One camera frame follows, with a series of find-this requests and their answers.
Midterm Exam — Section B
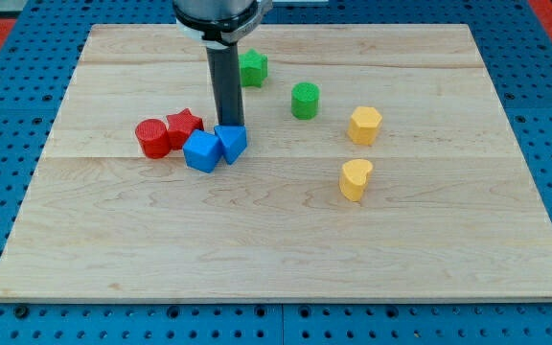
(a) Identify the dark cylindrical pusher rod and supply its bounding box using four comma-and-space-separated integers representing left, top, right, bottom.
206, 45, 244, 126

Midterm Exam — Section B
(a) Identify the blue triangle block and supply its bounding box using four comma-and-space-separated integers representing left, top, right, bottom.
214, 125, 247, 165

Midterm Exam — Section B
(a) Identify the green star block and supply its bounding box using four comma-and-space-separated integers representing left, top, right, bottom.
239, 49, 268, 87

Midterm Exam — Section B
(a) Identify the red star block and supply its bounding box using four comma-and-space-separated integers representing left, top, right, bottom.
166, 108, 204, 150

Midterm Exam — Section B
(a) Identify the green cylinder block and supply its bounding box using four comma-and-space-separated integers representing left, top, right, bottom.
290, 82, 320, 120

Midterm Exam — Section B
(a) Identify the blue cube block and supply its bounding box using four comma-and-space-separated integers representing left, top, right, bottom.
182, 129, 222, 173

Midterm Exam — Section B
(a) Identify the red cylinder block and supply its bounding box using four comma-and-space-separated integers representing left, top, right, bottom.
135, 119, 171, 159

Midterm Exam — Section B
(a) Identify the yellow hexagon block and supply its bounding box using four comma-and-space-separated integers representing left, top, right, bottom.
347, 106, 382, 146

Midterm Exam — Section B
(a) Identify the yellow heart block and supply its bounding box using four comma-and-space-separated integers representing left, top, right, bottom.
338, 159, 374, 202

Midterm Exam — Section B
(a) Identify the light wooden board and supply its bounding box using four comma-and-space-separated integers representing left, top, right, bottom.
0, 24, 552, 304

